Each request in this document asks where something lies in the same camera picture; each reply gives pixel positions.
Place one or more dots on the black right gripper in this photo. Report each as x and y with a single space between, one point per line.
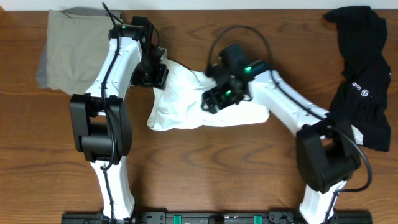
219 102

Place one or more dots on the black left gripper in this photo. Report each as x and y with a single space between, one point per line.
159 81

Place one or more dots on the white printed t-shirt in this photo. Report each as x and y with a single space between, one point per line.
179 104

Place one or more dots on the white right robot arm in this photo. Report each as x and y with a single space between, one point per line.
326 150

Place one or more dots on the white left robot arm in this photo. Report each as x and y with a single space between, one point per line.
102 129

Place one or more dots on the khaki folded garment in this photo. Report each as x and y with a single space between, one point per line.
76 50

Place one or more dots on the grey folded garment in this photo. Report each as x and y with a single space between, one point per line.
75 12

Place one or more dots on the black logo t-shirt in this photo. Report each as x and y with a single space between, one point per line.
362 97

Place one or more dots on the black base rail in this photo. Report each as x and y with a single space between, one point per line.
275 217

